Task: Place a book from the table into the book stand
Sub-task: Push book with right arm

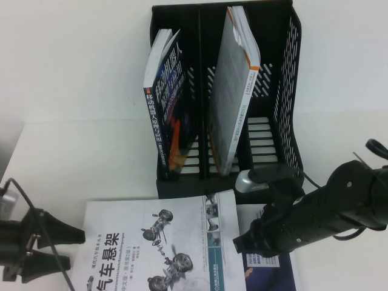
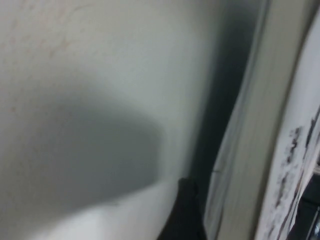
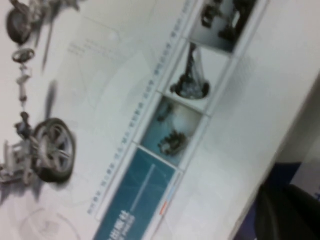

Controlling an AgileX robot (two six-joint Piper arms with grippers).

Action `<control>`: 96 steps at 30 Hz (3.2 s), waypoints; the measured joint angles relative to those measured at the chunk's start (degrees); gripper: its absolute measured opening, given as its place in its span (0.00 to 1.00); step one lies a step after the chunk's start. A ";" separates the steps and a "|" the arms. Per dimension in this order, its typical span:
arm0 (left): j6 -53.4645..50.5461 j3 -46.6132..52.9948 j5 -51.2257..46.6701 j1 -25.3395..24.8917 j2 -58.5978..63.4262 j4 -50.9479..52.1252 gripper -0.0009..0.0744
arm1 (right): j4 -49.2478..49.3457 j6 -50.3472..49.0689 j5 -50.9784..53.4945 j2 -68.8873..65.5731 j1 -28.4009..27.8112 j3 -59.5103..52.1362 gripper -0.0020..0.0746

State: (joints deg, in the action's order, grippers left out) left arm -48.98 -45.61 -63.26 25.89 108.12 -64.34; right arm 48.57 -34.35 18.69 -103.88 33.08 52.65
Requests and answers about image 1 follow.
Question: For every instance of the grey book with orange spine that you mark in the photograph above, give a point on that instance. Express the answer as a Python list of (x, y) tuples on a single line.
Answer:
[(227, 91)]

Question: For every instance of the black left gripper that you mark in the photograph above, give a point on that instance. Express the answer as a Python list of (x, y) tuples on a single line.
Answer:
[(12, 248)]

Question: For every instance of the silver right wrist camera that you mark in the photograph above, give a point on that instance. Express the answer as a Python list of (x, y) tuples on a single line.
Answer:
[(247, 183)]

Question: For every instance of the black three-slot book stand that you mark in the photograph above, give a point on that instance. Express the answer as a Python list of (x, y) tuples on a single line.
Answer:
[(182, 189)]

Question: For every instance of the white car suspension book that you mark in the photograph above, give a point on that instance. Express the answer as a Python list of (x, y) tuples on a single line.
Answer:
[(151, 257)]

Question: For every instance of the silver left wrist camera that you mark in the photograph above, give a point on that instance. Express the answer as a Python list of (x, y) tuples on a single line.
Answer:
[(7, 201)]

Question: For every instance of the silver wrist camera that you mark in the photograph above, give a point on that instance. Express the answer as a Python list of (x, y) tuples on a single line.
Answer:
[(7, 201), (247, 183)]

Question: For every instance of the dark mobile robot book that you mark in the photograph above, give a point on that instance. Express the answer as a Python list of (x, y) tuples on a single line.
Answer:
[(169, 100)]

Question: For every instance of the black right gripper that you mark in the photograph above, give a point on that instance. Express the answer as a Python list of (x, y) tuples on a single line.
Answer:
[(288, 224)]

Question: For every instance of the magazine with suited man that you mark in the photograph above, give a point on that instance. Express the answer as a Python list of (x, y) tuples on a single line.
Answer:
[(266, 272)]

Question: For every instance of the black right camera bracket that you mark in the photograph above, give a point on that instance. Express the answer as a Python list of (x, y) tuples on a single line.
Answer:
[(285, 189)]

